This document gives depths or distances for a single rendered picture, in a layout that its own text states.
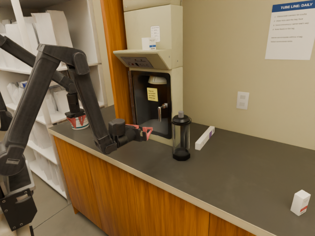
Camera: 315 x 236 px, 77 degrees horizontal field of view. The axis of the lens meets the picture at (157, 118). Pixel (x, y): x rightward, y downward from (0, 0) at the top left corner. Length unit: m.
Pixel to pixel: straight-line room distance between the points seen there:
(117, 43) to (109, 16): 0.15
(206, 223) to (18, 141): 0.80
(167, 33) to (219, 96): 0.62
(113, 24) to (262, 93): 0.98
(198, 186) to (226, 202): 0.14
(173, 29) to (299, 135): 0.94
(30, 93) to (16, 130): 0.12
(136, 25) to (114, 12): 0.16
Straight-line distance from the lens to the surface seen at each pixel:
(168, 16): 1.08
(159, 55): 1.00
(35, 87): 0.71
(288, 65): 1.34
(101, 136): 0.84
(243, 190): 0.98
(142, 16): 1.19
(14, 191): 0.99
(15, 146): 0.74
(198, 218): 1.03
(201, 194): 0.93
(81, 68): 0.71
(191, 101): 1.57
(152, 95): 1.19
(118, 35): 1.31
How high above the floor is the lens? 1.57
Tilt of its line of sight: 22 degrees down
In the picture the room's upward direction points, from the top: 3 degrees counter-clockwise
